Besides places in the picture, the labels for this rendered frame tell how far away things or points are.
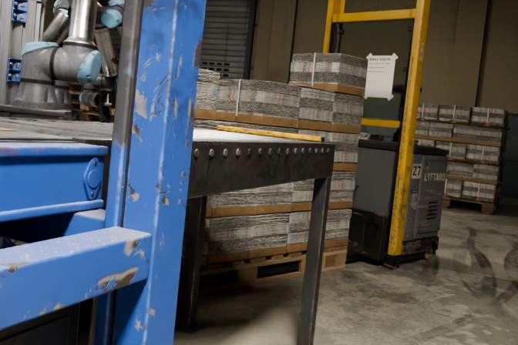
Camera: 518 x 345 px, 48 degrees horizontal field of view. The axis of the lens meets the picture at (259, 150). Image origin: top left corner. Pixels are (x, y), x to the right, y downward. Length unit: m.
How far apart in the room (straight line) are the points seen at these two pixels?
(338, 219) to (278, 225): 0.54
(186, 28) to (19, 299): 0.38
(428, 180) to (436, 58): 5.44
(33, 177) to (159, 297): 0.22
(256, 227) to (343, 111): 0.91
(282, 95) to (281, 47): 6.96
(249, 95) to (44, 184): 2.28
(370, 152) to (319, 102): 0.89
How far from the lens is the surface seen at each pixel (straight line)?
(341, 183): 3.53
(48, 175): 0.82
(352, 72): 3.54
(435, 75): 9.37
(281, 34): 10.03
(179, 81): 0.76
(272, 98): 3.00
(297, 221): 3.26
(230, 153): 1.35
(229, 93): 3.14
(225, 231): 2.88
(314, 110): 3.24
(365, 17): 4.05
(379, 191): 4.01
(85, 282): 0.67
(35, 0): 2.43
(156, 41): 0.76
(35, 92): 2.15
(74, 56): 2.11
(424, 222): 4.16
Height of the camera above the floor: 0.86
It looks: 3 degrees down
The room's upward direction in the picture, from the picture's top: 6 degrees clockwise
